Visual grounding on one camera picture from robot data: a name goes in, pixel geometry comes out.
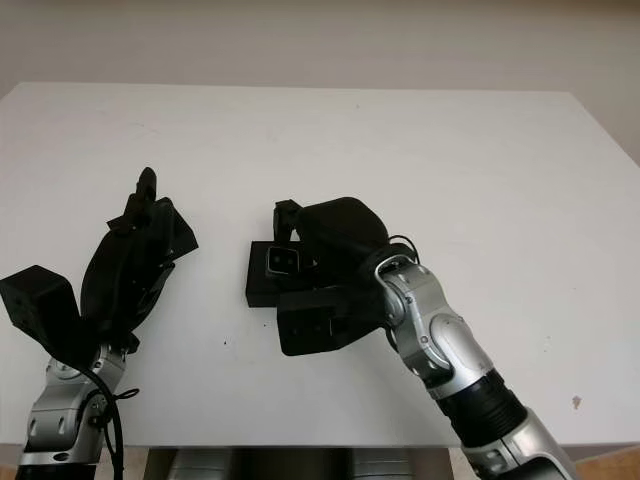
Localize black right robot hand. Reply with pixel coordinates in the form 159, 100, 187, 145
272, 196, 391, 290

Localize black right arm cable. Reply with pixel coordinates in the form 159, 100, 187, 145
387, 234, 420, 262

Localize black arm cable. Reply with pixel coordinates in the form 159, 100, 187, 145
387, 234, 420, 262
82, 367, 141, 480

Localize black box lid intel print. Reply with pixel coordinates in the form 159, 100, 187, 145
105, 196, 201, 262

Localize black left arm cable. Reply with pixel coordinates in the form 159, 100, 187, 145
82, 367, 141, 480

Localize small silver cube camera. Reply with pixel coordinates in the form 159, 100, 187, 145
265, 245, 301, 278

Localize dark grey robot torso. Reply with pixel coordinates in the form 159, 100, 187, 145
144, 447, 459, 480

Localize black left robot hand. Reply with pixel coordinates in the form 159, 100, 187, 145
79, 167, 177, 354

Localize black camera box base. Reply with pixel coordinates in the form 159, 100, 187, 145
244, 240, 317, 309

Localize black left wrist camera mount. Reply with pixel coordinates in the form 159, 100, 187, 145
0, 265, 85, 362

